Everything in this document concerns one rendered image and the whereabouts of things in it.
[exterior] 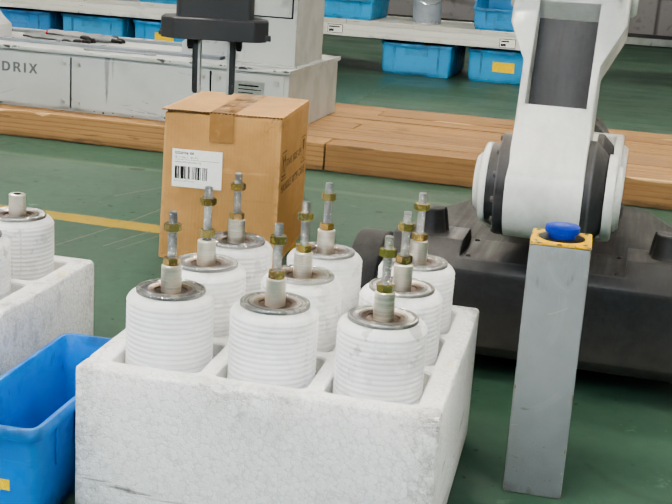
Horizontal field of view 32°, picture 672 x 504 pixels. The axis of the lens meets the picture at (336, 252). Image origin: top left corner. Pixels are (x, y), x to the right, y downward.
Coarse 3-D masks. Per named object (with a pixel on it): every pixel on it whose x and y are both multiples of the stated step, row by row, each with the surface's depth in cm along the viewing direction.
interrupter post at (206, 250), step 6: (198, 240) 137; (198, 246) 137; (204, 246) 136; (210, 246) 137; (198, 252) 137; (204, 252) 137; (210, 252) 137; (198, 258) 137; (204, 258) 137; (210, 258) 137; (198, 264) 137; (204, 264) 137; (210, 264) 137
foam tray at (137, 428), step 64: (128, 384) 122; (192, 384) 120; (256, 384) 121; (320, 384) 122; (448, 384) 125; (128, 448) 124; (192, 448) 122; (256, 448) 121; (320, 448) 119; (384, 448) 117; (448, 448) 130
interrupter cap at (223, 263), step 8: (184, 256) 140; (192, 256) 140; (216, 256) 140; (224, 256) 141; (184, 264) 136; (192, 264) 138; (216, 264) 138; (224, 264) 138; (232, 264) 138; (200, 272) 134; (208, 272) 134; (216, 272) 135
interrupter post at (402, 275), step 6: (396, 264) 132; (408, 264) 132; (396, 270) 132; (402, 270) 132; (408, 270) 132; (396, 276) 132; (402, 276) 132; (408, 276) 132; (396, 282) 132; (402, 282) 132; (408, 282) 132; (396, 288) 133; (402, 288) 132; (408, 288) 133
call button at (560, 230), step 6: (552, 222) 136; (558, 222) 136; (564, 222) 136; (546, 228) 135; (552, 228) 134; (558, 228) 134; (564, 228) 133; (570, 228) 134; (576, 228) 134; (552, 234) 135; (558, 234) 134; (564, 234) 133; (570, 234) 134; (576, 234) 134
